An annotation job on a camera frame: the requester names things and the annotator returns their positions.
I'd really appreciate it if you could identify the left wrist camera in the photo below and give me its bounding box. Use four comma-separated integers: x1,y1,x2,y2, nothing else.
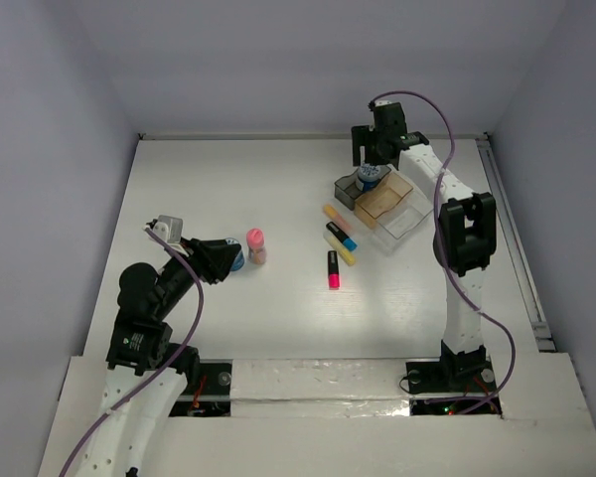
146,215,183,244

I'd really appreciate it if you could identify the dark grey transparent container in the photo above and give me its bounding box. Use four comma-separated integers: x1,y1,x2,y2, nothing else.
334,165,391,211

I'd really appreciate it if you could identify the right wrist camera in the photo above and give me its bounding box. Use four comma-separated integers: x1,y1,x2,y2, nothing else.
369,98,393,111

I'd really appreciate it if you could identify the orange transparent container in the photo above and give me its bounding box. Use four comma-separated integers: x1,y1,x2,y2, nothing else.
354,172,413,230

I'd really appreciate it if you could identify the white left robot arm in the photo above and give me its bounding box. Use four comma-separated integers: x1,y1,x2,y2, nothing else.
61,238,241,476

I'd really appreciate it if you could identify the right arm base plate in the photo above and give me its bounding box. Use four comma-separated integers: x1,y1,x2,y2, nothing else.
398,361,502,416

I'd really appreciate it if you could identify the pink capped bottle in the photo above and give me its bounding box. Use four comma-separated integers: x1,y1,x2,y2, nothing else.
246,229,267,265

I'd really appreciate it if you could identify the orange yellow highlighter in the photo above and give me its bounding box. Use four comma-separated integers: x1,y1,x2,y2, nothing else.
323,204,354,236

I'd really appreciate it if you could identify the black blue highlighter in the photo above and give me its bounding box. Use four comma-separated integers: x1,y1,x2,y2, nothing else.
326,222,358,251

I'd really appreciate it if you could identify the clear transparent container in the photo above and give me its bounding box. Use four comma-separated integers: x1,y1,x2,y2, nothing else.
372,187,433,254

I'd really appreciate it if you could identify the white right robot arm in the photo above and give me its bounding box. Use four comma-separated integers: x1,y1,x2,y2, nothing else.
352,100,497,395

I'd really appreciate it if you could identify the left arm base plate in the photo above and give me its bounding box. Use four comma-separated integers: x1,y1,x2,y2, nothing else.
169,361,232,417

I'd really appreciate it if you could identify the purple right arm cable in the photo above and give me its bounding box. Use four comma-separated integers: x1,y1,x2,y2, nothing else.
370,90,517,416

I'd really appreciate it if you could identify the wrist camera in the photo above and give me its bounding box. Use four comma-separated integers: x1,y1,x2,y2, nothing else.
369,98,393,111
146,215,183,244

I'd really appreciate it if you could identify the black pink highlighter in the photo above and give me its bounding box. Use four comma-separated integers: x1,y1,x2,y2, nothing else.
327,250,340,290

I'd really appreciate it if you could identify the blue paint jar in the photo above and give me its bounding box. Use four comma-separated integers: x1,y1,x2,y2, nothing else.
225,238,245,272
355,163,381,193

